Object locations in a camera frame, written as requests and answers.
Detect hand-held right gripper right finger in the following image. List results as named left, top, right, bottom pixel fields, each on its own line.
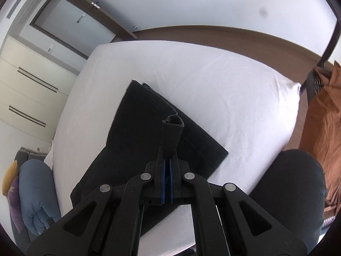
left=168, top=150, right=309, bottom=256

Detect white air vent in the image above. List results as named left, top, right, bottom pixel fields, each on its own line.
left=6, top=0, right=40, bottom=23

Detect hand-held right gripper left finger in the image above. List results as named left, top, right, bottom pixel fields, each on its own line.
left=26, top=146, right=166, bottom=256

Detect black wardrobe door handle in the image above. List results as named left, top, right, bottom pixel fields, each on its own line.
left=17, top=67, right=59, bottom=90
left=9, top=108, right=46, bottom=127
left=9, top=106, right=46, bottom=125
left=17, top=70, right=58, bottom=93

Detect brown wooden door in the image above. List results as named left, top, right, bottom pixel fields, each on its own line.
left=50, top=0, right=139, bottom=40

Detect purple pillow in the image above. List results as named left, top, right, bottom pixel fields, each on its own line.
left=9, top=176, right=23, bottom=234

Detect cream wardrobe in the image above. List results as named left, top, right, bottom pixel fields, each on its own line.
left=0, top=35, right=81, bottom=146

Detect black pants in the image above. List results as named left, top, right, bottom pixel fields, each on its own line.
left=70, top=79, right=230, bottom=238

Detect orange cloth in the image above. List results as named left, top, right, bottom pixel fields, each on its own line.
left=298, top=61, right=341, bottom=214

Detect white pillow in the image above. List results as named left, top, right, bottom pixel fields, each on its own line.
left=43, top=138, right=55, bottom=172

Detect brown door frame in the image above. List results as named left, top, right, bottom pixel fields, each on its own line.
left=29, top=0, right=118, bottom=59

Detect blue rolled duvet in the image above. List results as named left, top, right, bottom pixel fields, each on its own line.
left=19, top=159, right=62, bottom=236

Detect black metal rack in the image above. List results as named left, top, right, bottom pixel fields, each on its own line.
left=303, top=28, right=341, bottom=108

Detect person's right leg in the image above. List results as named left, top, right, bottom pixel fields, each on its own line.
left=250, top=149, right=329, bottom=249

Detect bed with white sheet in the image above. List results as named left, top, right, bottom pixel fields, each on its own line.
left=44, top=41, right=301, bottom=251

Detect yellow pillow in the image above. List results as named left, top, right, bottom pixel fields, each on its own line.
left=2, top=160, right=19, bottom=196

